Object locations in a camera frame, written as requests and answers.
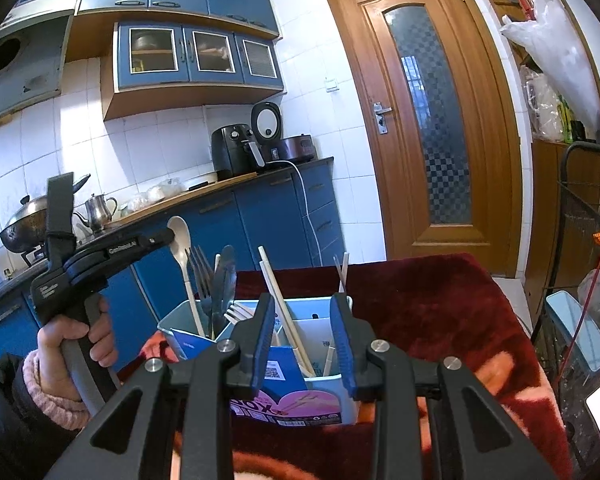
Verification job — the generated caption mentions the wooden cupboard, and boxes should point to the wooden cupboard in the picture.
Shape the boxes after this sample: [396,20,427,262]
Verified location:
[522,137,600,306]

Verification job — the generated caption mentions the steel kettle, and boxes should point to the steel kettle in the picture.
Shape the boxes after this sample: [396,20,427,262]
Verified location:
[74,193,118,233]

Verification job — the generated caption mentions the person's left forearm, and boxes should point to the person's left forearm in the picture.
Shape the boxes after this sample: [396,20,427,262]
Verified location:
[0,350,92,480]

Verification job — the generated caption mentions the silver door handle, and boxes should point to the silver door handle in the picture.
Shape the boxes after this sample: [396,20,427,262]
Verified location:
[372,102,393,135]

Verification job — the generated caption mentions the white plastic bag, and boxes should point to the white plastic bag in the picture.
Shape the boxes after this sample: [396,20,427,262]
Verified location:
[500,0,600,133]

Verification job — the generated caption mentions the clear plastic containers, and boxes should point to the clear plastic containers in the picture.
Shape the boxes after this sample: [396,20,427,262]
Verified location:
[127,180,183,211]

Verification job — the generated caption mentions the blue glass-door wall cabinet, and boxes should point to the blue glass-door wall cabinet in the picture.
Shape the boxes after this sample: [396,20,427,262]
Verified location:
[101,21,285,121]

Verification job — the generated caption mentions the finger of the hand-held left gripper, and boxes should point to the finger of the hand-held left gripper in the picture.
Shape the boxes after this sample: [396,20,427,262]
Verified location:
[64,229,177,287]

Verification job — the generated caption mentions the wooden door with glass pane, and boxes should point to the wooden door with glass pane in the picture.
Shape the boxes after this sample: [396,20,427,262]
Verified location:
[324,0,523,276]

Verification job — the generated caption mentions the white plastic fork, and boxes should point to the white plastic fork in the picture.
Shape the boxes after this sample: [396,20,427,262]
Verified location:
[224,302,256,326]

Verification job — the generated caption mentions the brown slow cooker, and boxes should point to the brown slow cooker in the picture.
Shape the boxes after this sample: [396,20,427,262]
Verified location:
[277,134,317,163]

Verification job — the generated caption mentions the black mesh rack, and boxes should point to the black mesh rack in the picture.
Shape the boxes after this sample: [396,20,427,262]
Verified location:
[532,142,600,461]

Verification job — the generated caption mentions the wooden chopstick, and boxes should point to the wooden chopstick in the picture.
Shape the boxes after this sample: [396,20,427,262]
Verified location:
[266,260,317,377]
[257,246,315,377]

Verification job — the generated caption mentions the dark steel fork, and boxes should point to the dark steel fork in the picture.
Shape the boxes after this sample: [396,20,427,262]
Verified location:
[186,246,216,339]

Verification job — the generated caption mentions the blue base cabinets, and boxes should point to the blue base cabinets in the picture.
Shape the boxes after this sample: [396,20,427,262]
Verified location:
[0,156,346,376]

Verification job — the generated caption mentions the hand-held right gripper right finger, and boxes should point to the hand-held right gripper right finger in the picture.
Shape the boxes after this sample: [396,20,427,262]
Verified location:
[329,292,578,480]

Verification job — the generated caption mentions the green bottle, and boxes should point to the green bottle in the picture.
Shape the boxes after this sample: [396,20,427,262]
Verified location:
[557,95,574,143]

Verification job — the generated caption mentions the beige plastic spoon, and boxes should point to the beige plastic spoon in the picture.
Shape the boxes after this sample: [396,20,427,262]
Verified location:
[167,216,206,338]

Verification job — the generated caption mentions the red plush blanket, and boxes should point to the red plush blanket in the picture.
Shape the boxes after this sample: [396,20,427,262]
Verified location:
[117,252,573,480]

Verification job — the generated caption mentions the white chopstick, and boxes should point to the white chopstick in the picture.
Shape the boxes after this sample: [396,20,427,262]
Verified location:
[322,251,352,377]

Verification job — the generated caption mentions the gas stove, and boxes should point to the gas stove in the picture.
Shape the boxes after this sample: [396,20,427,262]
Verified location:
[0,245,49,282]

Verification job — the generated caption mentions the grey range hood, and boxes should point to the grey range hood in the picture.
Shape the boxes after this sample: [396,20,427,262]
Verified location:
[0,0,81,128]

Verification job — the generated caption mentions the black air fryer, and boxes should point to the black air fryer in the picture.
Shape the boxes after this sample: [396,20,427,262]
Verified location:
[211,124,265,181]

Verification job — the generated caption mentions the purple cardboard sleeve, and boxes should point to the purple cardboard sleeve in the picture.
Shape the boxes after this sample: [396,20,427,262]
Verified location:
[230,345,343,428]

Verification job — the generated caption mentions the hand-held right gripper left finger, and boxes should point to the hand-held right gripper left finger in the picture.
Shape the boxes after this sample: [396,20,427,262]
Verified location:
[42,292,277,480]

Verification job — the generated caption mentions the light blue utensil holder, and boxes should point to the light blue utensil holder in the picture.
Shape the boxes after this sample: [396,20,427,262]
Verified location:
[157,296,358,427]

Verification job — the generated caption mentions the blue-rimmed mirror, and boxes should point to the blue-rimmed mirror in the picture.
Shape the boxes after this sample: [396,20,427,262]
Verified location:
[545,291,600,373]

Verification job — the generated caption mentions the person's left hand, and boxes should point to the person's left hand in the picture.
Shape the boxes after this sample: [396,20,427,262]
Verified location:
[37,295,119,397]

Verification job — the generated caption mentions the white power cable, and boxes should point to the white power cable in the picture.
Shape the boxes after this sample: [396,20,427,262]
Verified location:
[262,160,323,267]

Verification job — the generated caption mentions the steel pot with lid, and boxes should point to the steel pot with lid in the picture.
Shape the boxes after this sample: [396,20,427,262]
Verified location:
[0,174,91,254]

